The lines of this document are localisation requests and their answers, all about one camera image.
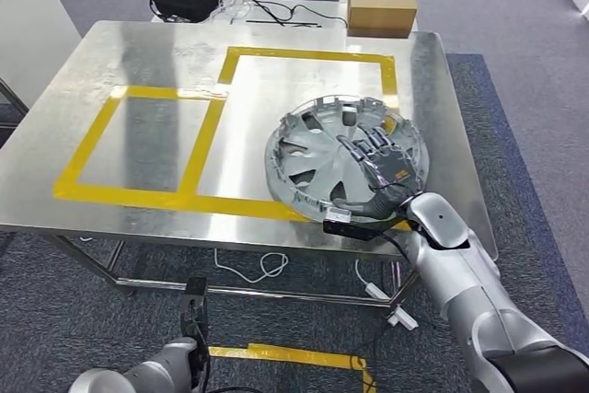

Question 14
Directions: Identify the brown cardboard box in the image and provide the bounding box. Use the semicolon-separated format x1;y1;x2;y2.
347;0;418;39

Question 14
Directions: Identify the grey plastic wheel hubcap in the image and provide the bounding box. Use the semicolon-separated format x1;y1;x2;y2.
264;95;430;225

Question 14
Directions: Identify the steel workbench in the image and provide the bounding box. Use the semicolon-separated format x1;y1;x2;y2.
0;19;498;318

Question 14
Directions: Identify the white power strip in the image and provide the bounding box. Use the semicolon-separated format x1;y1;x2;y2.
354;259;420;332

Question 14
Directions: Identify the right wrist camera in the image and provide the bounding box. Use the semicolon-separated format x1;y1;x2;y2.
324;207;353;224

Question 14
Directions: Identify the white cable under workbench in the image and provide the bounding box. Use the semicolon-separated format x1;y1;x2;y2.
213;248;290;284

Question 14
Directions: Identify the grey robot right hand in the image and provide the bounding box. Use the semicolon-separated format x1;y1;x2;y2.
337;124;427;198

